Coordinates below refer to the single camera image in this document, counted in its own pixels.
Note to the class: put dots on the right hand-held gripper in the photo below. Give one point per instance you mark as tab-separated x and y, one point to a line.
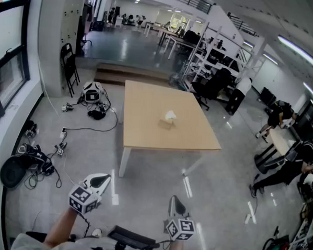
179	229

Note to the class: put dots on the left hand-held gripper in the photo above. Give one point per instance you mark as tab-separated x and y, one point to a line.
83	200

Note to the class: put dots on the white paper object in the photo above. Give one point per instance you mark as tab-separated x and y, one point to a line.
170	115

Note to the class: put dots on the person's left forearm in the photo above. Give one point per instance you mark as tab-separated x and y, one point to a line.
60	228

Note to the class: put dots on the person's right forearm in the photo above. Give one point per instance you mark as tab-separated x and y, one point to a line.
174	249

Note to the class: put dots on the spare hand-held gripper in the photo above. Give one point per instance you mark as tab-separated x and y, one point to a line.
67	107
60	150
102	106

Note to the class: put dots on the person's white shoe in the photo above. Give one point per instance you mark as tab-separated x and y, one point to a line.
96	232

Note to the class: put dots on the black chest-mounted device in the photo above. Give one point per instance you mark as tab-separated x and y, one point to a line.
129	238

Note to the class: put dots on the white power strip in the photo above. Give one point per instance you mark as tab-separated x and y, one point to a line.
63	133

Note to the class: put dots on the black pouch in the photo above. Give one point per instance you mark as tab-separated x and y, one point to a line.
96	114

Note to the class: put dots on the person's grey shirt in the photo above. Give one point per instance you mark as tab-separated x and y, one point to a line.
69	246

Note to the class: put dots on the round black bag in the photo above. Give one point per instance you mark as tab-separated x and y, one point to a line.
12	173

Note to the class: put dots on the light wooden table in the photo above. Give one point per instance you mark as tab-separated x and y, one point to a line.
157	101

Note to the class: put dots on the black vacuum cleaner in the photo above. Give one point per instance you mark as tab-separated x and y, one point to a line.
275	248

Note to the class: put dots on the wooden steps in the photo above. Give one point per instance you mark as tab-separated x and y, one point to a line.
130	74

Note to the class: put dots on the black folding chair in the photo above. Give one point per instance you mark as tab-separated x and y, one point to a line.
71	70
66	51

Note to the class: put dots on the round white table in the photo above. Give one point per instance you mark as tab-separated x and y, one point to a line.
279	142

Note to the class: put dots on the black office chair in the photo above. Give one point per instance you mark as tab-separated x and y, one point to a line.
214	85

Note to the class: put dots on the clear plastic bag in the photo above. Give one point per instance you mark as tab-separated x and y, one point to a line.
174	79

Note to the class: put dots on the cluttered white shelf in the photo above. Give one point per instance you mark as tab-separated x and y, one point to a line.
306	231

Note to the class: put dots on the black framed window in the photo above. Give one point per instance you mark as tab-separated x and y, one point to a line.
7	69

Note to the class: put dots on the black monitor box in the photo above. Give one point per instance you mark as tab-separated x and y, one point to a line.
267	95

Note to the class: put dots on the white locker cabinet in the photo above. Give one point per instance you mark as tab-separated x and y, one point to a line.
55	38

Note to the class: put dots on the white metal shelving rack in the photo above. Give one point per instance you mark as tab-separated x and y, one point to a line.
215	54

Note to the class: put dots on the black cabinet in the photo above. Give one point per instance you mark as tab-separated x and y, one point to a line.
309	122

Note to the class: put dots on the dark hanging clothes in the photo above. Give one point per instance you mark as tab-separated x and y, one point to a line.
84	24

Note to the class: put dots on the white framed desk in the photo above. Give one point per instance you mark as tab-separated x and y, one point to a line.
176	38

